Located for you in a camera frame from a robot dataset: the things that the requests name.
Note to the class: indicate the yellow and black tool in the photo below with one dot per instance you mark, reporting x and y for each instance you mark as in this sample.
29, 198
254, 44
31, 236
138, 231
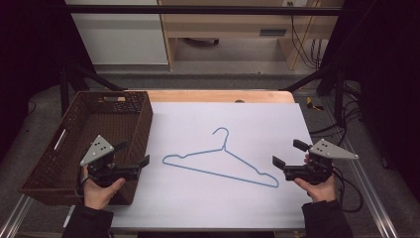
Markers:
312, 105

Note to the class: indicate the aluminium frame rail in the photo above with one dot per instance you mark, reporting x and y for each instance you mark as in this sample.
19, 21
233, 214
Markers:
15, 219
369, 195

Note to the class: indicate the person's right hand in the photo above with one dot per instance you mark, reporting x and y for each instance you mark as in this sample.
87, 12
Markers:
320, 192

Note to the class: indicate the person's left hand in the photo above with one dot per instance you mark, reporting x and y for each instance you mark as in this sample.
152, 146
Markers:
99, 196

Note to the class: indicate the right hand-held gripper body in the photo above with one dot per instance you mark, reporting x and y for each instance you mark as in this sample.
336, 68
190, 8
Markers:
330, 151

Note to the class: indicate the white cabinet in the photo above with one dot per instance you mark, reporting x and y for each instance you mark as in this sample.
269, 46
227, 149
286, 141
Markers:
122, 36

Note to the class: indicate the brown woven plastic basket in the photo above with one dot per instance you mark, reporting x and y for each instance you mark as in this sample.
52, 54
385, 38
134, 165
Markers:
95, 125

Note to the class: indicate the white table mat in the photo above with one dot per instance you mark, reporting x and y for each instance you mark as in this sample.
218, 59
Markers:
204, 201

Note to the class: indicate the black metal crossbar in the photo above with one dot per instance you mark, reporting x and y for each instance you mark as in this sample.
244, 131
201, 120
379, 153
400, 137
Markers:
198, 10

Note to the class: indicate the black curtain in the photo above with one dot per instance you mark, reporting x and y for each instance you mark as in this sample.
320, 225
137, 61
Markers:
29, 59
386, 82

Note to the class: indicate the light wooden desk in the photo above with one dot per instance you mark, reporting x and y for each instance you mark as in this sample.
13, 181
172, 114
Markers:
228, 24

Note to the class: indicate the black metal stand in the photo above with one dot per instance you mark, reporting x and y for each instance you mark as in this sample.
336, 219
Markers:
338, 95
64, 89

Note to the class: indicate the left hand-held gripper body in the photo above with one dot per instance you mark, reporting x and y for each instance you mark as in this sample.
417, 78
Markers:
99, 149

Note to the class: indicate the dark object under desk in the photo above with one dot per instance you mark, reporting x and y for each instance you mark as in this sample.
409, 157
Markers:
201, 41

